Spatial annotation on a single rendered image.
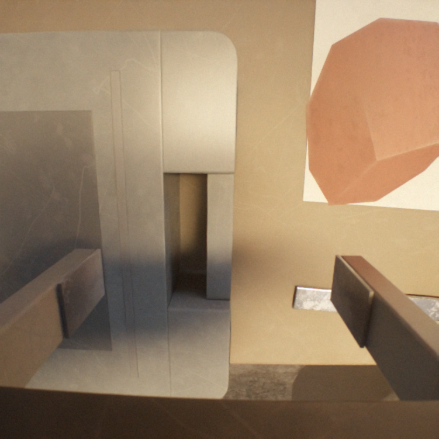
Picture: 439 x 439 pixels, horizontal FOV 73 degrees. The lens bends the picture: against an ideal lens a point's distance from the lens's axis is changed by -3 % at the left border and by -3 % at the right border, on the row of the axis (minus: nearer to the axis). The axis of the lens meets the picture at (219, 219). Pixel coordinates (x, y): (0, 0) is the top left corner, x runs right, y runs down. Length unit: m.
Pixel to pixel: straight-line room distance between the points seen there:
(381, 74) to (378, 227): 0.13
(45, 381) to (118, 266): 0.12
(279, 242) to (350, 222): 0.06
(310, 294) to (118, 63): 0.24
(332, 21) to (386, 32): 0.04
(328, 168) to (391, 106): 0.06
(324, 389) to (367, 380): 0.21
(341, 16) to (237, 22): 0.08
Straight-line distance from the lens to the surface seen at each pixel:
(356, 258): 0.17
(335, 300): 0.17
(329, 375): 1.69
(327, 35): 0.28
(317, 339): 0.34
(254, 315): 0.31
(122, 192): 0.21
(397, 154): 0.26
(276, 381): 1.66
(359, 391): 1.81
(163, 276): 0.22
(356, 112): 0.26
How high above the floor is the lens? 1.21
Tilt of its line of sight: 75 degrees down
